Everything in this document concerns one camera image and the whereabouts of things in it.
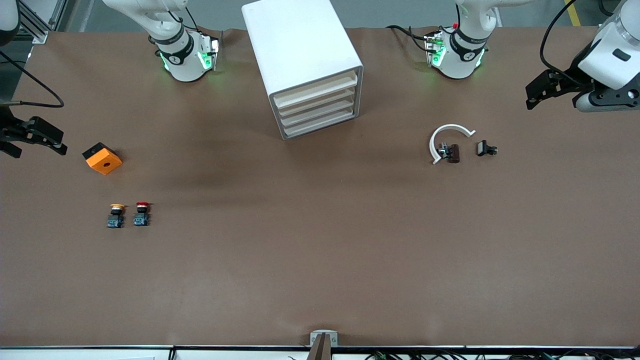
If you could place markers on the red push button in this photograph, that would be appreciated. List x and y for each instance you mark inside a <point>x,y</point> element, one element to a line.
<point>141,220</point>

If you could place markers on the yellow push button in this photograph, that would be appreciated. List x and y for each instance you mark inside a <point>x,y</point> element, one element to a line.
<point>116,220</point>

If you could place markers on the brown paper table cover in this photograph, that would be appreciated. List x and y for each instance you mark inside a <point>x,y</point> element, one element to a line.
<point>320,250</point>

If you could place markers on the orange box with hole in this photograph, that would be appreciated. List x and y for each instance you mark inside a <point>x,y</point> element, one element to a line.
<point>105,162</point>

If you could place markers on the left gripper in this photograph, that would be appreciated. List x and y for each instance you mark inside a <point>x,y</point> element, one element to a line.
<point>571,75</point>

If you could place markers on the brown and black small component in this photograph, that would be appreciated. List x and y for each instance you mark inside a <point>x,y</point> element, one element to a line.
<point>454,153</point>

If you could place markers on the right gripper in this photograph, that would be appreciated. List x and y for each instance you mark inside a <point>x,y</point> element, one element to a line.
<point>7,131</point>

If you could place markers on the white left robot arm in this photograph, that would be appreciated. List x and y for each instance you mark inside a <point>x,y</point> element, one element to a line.
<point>460,65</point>

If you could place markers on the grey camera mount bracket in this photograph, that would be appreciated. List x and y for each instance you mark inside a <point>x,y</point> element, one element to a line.
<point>324,345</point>

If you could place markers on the aluminium frame extrusion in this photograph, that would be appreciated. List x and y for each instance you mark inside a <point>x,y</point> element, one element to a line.
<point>37,32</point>

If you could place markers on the small black clip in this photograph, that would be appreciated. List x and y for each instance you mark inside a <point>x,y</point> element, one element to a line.
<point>482,148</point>

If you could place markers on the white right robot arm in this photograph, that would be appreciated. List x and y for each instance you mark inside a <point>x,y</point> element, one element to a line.
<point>185,65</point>

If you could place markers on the white table edge rail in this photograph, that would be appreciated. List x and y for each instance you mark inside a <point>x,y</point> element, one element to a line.
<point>75,354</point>

